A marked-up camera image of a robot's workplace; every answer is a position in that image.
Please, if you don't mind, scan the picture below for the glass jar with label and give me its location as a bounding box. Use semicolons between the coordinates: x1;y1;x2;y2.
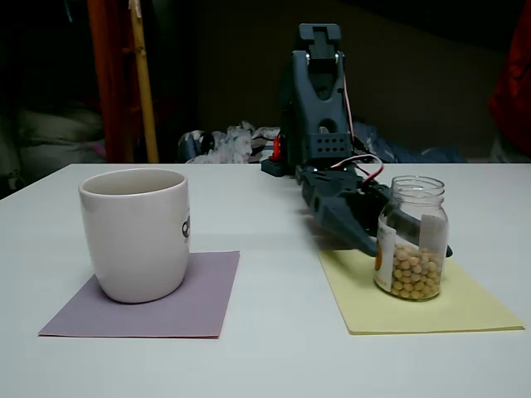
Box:
374;175;450;303

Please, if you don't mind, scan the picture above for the yellow paper sheet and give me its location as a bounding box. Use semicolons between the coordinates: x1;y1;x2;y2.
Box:
318;248;525;336

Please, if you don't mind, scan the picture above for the red black table clamp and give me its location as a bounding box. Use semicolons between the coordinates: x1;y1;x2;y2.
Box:
261;134;291;178

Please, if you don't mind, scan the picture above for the leaf patterned bed cloth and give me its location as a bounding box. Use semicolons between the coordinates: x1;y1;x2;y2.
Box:
178;119;468;164

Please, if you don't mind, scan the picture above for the purple paper sheet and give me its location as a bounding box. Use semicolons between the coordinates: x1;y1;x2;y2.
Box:
37;250;241;340

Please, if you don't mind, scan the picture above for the red hanging cloth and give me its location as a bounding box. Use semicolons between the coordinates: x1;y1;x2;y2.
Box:
487;0;531;158

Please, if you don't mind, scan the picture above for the white ceramic mug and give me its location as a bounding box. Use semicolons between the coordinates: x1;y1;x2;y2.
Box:
78;167;192;304

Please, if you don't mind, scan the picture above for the yellow bamboo pole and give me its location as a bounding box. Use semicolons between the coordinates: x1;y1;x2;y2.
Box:
129;0;161;163

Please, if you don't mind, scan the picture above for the white stuffed bag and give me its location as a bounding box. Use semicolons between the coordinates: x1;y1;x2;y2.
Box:
0;103;108;198

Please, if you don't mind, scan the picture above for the red white servo wire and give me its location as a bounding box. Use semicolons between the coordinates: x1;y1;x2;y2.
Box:
339;51;357;140
329;153;385;186

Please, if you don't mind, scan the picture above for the red wooden post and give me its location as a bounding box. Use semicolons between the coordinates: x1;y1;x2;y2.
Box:
87;0;140;163

